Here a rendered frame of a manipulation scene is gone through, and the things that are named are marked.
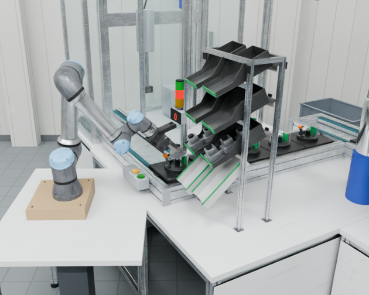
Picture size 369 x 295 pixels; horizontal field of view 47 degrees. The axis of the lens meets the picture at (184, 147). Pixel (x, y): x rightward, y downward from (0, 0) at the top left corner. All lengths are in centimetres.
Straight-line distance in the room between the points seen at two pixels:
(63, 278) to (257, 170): 122
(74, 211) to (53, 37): 333
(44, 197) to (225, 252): 95
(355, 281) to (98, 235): 123
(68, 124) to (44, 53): 314
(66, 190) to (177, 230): 58
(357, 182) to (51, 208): 155
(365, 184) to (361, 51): 331
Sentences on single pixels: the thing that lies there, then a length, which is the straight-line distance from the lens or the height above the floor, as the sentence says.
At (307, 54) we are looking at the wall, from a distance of 532.
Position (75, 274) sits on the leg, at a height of 49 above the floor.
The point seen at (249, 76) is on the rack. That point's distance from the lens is 176.
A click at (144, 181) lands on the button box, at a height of 95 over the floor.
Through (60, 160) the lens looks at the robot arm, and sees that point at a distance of 211.
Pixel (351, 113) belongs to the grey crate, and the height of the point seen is 76.
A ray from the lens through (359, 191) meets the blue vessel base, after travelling 241.
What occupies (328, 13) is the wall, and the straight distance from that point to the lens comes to 532.
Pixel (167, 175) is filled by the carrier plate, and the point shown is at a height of 97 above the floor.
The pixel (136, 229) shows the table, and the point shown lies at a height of 86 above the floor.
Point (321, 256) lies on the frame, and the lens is 221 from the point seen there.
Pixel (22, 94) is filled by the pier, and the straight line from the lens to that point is 527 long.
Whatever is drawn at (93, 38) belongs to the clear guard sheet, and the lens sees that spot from 340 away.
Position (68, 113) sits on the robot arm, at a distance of 216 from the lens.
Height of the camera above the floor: 199
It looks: 23 degrees down
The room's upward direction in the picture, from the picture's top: 1 degrees clockwise
